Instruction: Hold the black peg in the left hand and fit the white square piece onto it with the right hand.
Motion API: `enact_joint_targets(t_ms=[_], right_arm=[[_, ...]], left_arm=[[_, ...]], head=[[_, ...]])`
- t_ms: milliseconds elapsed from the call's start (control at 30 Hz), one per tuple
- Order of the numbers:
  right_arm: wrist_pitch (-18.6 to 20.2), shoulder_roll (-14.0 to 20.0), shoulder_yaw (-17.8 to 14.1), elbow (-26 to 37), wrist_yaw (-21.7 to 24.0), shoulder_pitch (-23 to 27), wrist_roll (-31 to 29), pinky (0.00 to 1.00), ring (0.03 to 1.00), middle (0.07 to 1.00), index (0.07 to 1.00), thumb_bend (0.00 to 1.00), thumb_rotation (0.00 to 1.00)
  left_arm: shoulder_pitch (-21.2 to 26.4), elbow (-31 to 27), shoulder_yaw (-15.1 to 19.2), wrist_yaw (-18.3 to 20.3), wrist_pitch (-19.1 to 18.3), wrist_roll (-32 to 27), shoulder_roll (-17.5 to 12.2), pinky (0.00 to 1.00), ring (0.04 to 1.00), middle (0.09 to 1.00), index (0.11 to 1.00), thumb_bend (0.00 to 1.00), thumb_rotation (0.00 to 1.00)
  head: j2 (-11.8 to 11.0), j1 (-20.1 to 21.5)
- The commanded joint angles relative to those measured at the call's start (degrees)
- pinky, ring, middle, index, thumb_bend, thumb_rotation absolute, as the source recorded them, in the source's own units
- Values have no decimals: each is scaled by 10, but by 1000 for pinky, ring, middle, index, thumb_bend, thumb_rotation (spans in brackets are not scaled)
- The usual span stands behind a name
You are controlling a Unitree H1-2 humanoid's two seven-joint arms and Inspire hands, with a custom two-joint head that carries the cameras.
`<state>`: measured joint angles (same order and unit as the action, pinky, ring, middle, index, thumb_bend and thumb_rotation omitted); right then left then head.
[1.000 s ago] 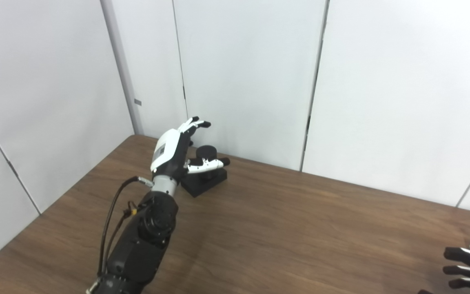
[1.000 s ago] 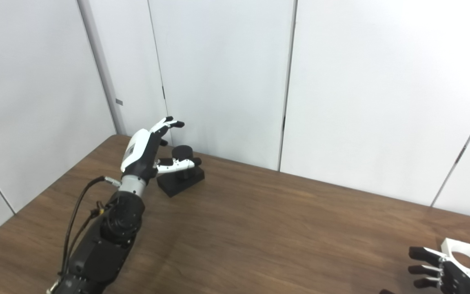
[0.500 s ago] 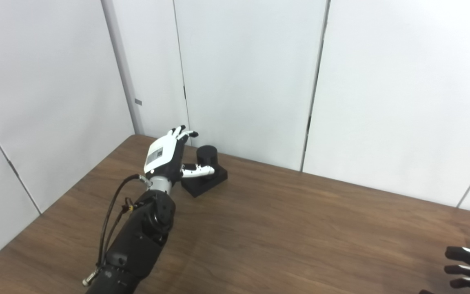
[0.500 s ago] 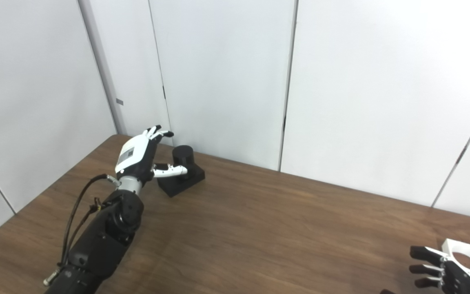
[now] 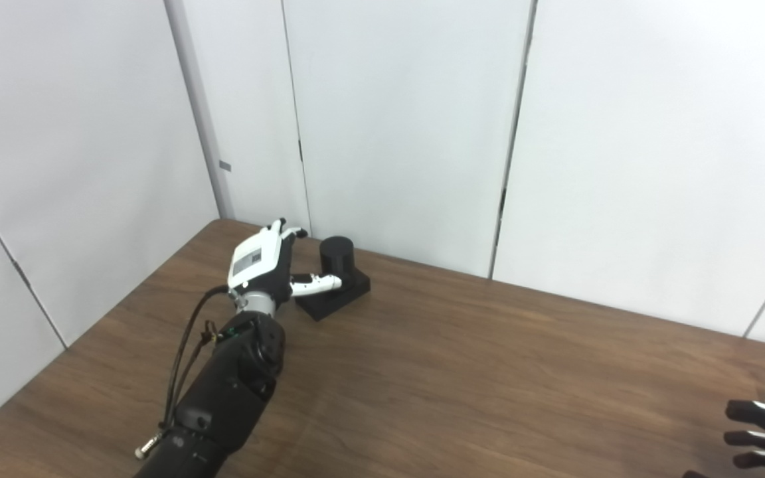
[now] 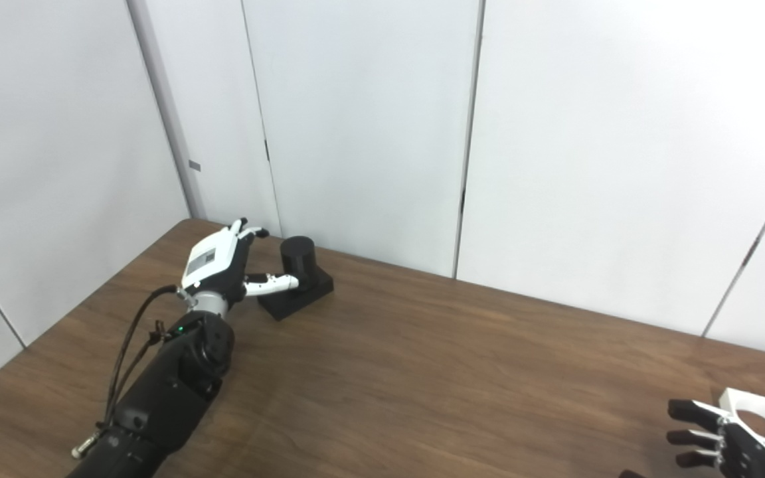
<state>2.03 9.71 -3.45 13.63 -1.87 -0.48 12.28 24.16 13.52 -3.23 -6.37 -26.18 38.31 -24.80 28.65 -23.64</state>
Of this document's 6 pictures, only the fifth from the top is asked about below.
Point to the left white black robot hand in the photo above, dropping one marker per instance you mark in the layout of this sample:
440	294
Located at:
256	259

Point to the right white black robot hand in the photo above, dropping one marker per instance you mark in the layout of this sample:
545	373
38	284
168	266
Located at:
764	415

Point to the black peg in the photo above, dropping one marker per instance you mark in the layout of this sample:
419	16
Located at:
337	255

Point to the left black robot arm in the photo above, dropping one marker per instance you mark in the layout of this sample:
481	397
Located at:
230	392

